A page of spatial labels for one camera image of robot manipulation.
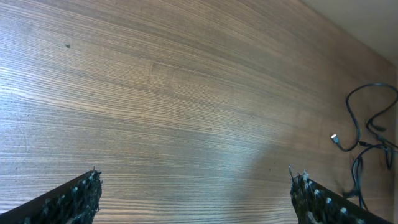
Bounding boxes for black usb cable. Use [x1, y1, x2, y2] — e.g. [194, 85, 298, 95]
[330, 82, 398, 153]

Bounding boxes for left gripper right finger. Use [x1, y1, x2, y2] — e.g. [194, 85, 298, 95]
[289, 166, 390, 224]

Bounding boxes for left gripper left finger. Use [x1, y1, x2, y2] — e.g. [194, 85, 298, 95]
[1, 170, 103, 224]

